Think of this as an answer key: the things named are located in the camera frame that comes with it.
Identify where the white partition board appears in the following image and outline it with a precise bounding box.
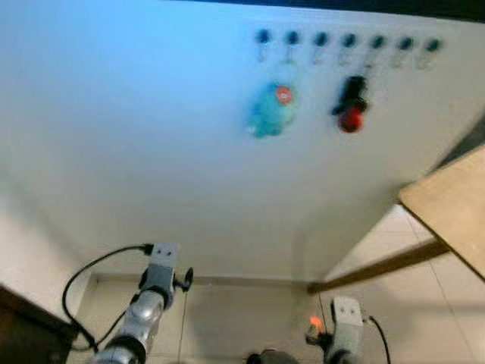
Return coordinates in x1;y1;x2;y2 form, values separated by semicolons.
0;0;485;283

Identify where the dark brown wooden base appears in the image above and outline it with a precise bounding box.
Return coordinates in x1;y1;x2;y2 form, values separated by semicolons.
0;284;78;364

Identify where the orange key tag keyring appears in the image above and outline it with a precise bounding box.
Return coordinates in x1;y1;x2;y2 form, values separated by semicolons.
306;314;324;335

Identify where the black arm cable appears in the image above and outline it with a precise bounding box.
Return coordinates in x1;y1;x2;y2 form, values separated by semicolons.
61;243;155;354
363;314;392;364

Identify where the light wooden table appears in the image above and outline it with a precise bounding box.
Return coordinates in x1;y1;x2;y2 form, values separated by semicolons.
306;145;485;296

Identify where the black and red keychain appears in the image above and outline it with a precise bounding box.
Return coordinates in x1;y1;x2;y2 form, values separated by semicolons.
330;74;371;135

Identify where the blue plush keychain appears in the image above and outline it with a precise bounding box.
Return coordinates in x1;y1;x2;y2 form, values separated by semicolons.
246;64;302;140

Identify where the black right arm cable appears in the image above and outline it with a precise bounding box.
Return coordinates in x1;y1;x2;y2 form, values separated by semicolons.
363;314;392;364

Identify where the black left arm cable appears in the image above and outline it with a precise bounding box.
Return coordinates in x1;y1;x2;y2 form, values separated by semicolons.
61;243;155;354

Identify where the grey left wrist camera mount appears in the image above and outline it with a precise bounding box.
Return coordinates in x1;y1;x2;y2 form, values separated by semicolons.
141;242;182;293

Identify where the dark knob wall hook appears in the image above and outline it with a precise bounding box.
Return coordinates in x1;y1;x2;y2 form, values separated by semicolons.
255;29;272;63
391;36;415;71
339;32;358;67
283;30;301;64
417;37;442;72
368;34;386;71
312;30;330;66

